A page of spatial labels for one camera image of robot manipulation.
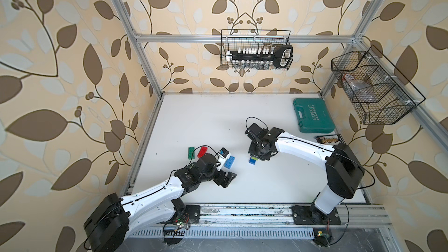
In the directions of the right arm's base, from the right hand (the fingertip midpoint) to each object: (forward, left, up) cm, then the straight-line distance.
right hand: (252, 154), depth 86 cm
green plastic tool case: (+23, -39, -1) cm, 45 cm away
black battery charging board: (+10, -45, -4) cm, 46 cm away
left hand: (-8, +12, +2) cm, 14 cm away
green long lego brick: (+3, +32, -4) cm, 32 cm away
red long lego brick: (+5, +26, -3) cm, 26 cm away
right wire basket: (+12, -53, +27) cm, 61 cm away
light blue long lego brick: (-2, +12, -5) cm, 13 cm away
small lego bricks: (-1, 0, -3) cm, 4 cm away
